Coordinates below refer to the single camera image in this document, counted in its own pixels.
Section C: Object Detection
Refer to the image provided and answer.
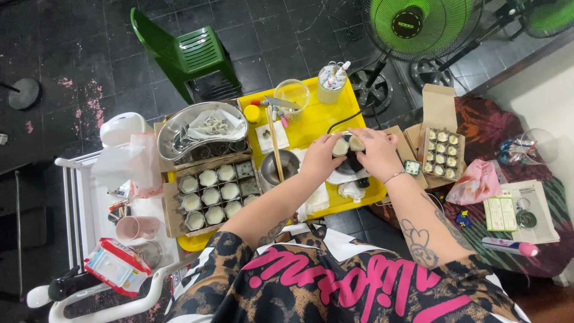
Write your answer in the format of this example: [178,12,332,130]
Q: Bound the pink plastic bag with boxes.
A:
[446,159,502,206]

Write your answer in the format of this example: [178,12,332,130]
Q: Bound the small open cardboard box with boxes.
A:
[417,83,467,189]

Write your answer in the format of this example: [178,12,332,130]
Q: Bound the clear glass bowl with trinkets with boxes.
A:
[496,128,559,166]

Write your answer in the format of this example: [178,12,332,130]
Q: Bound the folded white cloth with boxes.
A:
[295,181,331,223]

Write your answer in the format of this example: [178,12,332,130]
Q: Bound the black plastic handle tool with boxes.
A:
[48,266,102,302]

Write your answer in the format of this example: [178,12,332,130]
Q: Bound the white utility cart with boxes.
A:
[26,150,200,323]

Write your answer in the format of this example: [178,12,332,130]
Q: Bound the yellow plastic tray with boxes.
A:
[168,76,388,253]

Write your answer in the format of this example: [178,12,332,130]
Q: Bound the white rounded plastic device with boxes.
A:
[99,112,147,148]

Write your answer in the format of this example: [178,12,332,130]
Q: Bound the wooden stirring stick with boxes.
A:
[265,107,286,183]

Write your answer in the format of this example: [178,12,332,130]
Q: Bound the black power cable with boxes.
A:
[326,104,376,135]

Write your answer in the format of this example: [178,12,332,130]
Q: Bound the green printed card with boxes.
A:
[483,195,519,232]

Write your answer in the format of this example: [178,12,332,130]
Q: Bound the red white wet wipes pack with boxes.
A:
[83,238,153,298]

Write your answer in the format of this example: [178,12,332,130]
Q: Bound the round green key ring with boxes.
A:
[515,197,538,229]

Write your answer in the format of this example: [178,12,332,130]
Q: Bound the green standing fan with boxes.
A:
[409,0,574,91]
[349,0,486,118]

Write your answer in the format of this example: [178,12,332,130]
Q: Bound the brown cardboard flap piece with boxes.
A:
[383,125,430,190]

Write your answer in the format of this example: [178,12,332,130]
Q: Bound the printed paper sheets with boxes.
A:
[483,179,561,245]

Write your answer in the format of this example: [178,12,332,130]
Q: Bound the leopard print shirt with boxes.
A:
[163,223,531,323]

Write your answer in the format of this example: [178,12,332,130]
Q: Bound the white tissue with small bits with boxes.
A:
[255,120,290,155]

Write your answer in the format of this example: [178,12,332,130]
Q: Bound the large divided cardboard box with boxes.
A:
[162,154,263,239]

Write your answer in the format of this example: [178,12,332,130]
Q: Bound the small yellow capped bottle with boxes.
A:
[243,104,262,124]

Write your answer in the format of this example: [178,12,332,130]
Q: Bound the crumpled white tissue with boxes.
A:
[338,181,367,203]

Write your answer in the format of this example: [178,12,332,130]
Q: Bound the metal scraper with red handle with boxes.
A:
[250,95,302,113]

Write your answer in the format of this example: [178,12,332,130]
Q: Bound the cup filled with tubes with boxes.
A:
[317,60,352,105]

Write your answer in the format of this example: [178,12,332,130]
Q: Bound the group of tiny wax jars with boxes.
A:
[424,130,461,180]

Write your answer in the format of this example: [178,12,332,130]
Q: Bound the patterned dark floor cloth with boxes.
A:
[371,96,574,279]

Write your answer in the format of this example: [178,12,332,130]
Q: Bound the metal kidney dish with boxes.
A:
[157,102,250,162]

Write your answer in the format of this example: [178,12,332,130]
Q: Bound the white electric warming plate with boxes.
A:
[326,155,371,185]

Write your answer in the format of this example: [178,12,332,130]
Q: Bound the clear drinking glass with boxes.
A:
[129,240,163,270]

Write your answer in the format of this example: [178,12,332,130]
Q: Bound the black round stand base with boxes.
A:
[0,77,44,111]

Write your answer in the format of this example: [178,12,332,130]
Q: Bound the pink plastic cup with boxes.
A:
[115,216,161,242]

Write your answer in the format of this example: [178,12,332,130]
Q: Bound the person's left hand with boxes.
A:
[300,133,349,185]

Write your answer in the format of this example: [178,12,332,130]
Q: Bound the thin metal bracelet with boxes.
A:
[383,170,409,185]

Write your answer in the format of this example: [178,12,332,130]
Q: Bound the green plastic chair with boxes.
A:
[130,7,243,106]

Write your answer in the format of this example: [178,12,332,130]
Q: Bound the round metal bowl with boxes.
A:
[259,149,301,192]

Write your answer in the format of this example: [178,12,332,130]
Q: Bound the person's right hand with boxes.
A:
[347,127,404,183]

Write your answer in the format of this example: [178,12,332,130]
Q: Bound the translucent white plastic bag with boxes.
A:
[91,132,164,199]

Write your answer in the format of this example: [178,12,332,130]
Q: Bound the clear glass cup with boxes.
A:
[274,79,311,122]

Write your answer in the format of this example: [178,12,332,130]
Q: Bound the white paper with metal bits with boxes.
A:
[186,109,247,141]

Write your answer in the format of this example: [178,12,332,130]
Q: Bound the white tube with pink cap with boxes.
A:
[481,236,540,258]

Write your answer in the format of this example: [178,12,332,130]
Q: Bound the group of white wax jars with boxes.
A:
[178,164,260,231]

